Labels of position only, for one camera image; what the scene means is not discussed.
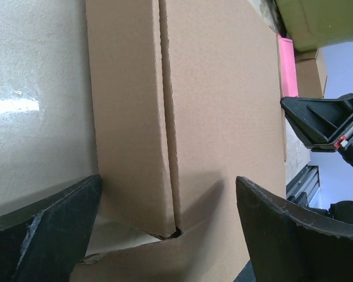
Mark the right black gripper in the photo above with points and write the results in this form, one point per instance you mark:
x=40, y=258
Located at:
x=323, y=125

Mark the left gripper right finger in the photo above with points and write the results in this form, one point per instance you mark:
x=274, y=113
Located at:
x=287, y=242

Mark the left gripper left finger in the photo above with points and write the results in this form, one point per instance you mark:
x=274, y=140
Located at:
x=44, y=241

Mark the small brown cardboard box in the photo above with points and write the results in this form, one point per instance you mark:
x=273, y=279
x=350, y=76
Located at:
x=311, y=73

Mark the pink notepad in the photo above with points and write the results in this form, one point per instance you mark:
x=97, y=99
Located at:
x=287, y=67

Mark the olive green plastic tub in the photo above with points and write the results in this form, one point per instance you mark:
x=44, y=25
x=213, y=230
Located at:
x=312, y=24

